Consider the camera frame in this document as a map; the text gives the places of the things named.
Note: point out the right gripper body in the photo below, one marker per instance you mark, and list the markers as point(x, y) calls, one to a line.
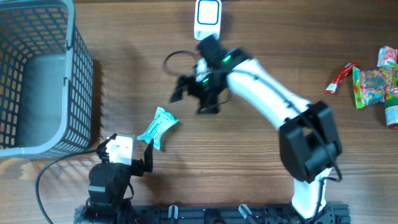
point(205, 90)

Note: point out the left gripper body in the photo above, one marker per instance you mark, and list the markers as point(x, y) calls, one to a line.
point(137, 167)

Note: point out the teal tissue packet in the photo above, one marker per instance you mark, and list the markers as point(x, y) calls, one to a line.
point(162, 122)

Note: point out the red snack stick packet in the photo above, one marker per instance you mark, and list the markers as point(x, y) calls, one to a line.
point(344, 72)

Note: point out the green Haribo gummy bag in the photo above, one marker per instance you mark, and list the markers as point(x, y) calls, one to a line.
point(374, 86)

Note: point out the red white candy packet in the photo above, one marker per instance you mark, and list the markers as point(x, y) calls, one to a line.
point(386, 56)

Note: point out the green lid jar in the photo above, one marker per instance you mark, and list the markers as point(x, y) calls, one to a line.
point(390, 109)

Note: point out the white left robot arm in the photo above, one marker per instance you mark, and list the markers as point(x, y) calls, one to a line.
point(110, 179)

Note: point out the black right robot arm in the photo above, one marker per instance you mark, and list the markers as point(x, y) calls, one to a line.
point(309, 144)

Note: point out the white barcode scanner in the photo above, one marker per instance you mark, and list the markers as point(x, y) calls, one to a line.
point(207, 19)

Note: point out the grey plastic shopping basket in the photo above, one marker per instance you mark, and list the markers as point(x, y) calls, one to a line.
point(46, 81)

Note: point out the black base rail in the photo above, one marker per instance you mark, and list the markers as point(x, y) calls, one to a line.
point(267, 214)

